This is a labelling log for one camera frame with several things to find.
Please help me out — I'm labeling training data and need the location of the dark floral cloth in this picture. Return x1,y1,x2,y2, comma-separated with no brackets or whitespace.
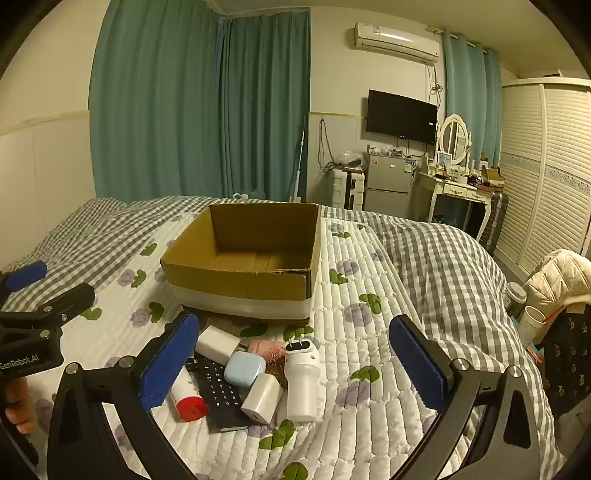
539,302,591,418

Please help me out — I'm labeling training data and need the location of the white cube charger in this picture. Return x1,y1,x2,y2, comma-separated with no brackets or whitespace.
240,372,283,424

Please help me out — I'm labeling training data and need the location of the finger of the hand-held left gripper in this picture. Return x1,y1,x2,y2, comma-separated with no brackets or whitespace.
0,260,49,292
28,282,96,324

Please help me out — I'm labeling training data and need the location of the person's left hand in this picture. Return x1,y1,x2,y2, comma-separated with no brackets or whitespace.
0,377,38,435

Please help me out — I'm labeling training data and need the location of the cream puffer jacket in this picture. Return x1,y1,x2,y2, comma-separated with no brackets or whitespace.
524,249,591,320

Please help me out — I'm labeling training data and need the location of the white suitcase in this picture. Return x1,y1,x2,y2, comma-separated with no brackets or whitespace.
331,168,366,209

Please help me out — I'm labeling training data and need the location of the narrow teal curtain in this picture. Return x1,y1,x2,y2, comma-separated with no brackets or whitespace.
442,30,503,171

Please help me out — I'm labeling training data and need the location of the black wall television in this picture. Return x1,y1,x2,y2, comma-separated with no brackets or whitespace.
367,89,438,145

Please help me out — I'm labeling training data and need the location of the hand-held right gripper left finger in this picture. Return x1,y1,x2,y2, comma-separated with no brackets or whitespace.
46,311,200,480

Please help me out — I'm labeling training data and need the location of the light blue earbuds case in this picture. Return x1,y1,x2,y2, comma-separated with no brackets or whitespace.
224,352,267,385

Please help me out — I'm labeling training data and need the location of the grey checked bedsheet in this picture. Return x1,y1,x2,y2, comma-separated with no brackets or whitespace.
0,196,566,462

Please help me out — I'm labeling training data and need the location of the white power adapter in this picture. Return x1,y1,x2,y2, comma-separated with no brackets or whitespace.
195,325,242,365

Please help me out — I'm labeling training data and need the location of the white louvred wardrobe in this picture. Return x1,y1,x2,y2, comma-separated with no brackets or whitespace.
493,76,591,278

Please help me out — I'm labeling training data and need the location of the teal corner curtain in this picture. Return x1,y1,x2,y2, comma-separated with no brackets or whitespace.
221,11,311,204

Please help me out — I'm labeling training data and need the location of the white air conditioner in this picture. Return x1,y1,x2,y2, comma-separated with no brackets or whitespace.
354,21,440,64

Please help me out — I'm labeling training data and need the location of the white tube with red cap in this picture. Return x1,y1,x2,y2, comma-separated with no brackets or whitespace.
168,367,208,422

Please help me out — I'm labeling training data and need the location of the copper coloured wire bundle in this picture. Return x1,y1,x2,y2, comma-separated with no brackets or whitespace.
265,351,289,388

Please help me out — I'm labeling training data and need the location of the cardboard box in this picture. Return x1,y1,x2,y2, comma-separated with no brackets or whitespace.
160,202,322,321

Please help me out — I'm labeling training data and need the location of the white vanity table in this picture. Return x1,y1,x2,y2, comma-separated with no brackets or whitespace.
418,166,496,241

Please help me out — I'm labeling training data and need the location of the white cylindrical device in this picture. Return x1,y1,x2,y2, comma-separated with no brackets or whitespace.
284,337,321,423

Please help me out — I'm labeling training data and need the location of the silver small fridge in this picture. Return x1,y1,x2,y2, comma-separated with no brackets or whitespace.
363,151,417,217

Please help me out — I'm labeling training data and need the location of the beige paper cup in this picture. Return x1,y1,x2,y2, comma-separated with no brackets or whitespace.
519,305,549,348

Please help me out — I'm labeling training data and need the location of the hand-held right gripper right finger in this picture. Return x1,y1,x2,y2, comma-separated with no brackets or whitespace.
389,315,548,480

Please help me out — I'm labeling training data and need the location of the oval vanity mirror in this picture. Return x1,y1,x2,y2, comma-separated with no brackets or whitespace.
438,114,472,166

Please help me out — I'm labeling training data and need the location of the wide teal curtain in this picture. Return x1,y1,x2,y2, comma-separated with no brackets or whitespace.
88,0,228,202

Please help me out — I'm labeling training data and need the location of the dark suitcase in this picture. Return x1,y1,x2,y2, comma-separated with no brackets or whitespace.
480,191,509,256

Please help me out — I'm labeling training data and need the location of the lidded drink cup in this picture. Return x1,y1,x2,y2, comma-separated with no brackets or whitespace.
505,281,528,318

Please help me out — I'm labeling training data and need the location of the black remote control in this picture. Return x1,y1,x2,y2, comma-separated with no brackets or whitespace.
186,355,250,433

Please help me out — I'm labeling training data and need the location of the white pole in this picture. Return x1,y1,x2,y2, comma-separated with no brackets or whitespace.
289,116,308,204

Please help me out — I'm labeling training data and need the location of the pink small case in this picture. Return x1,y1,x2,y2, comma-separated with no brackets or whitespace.
248,339,283,361

